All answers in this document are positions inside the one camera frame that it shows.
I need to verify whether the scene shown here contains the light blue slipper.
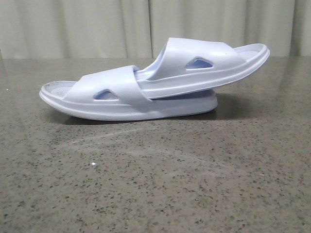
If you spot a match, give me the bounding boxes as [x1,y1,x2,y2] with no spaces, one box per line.
[135,38,270,99]
[39,66,217,121]

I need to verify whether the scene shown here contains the beige pleated curtain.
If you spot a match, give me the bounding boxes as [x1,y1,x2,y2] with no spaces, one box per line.
[0,0,311,59]

